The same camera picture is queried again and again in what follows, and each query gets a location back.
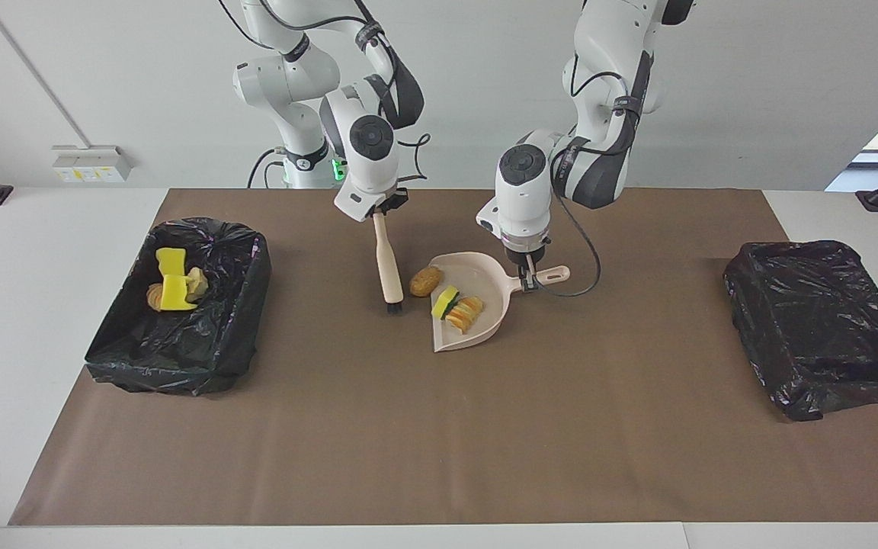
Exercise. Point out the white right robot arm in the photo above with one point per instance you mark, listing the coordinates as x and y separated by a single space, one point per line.
370 152

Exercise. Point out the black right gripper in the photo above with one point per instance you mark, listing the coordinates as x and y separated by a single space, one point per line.
391 202

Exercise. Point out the bin lined with black bag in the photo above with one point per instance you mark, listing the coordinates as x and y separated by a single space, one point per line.
820 328
180 351

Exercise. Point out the brown paper table mat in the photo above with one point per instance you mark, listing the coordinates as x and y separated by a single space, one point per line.
439 473

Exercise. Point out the small yellow sponge piece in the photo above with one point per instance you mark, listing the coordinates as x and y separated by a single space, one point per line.
443 301

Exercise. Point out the pink plastic dustpan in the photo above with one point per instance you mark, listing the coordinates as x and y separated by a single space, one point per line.
477 282

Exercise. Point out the pale food toy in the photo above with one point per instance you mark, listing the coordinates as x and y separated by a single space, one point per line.
197 284

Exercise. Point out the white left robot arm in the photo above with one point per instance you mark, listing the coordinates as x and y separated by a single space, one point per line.
523 198

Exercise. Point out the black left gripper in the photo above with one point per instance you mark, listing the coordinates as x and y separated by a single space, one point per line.
527 252

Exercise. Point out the white wall socket box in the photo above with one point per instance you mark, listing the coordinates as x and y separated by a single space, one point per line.
92 164

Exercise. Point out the orange sliced bread toy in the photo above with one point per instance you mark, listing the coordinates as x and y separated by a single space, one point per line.
154 297

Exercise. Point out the beige bread chunk toy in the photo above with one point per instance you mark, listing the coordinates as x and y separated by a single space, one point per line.
464 314

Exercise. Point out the pink hand brush black bristles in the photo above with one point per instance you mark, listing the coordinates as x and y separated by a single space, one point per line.
387 263

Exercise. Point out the notched yellow sponge piece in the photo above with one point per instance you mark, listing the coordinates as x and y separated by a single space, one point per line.
171 261

